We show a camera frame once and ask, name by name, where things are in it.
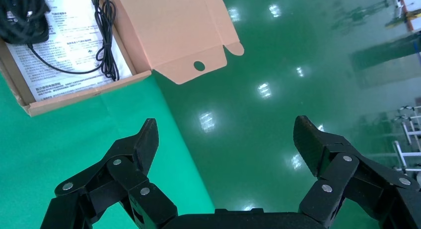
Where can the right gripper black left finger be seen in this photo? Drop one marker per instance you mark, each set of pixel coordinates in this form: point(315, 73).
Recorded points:
point(131, 188)

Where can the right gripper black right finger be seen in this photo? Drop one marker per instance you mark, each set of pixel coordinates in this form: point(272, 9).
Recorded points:
point(361, 188)

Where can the green table mat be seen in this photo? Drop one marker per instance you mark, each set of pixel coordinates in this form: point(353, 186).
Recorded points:
point(49, 138)

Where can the white printed manual sheet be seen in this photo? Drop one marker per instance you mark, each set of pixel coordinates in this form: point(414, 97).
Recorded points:
point(72, 30)

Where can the open brown cardboard box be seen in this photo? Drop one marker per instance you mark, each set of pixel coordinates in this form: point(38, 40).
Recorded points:
point(171, 23)

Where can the white metal cart frame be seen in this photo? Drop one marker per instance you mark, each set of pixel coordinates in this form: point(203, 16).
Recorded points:
point(399, 152)

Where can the distant red yellow rack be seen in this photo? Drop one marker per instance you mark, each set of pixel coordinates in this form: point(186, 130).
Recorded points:
point(408, 18)

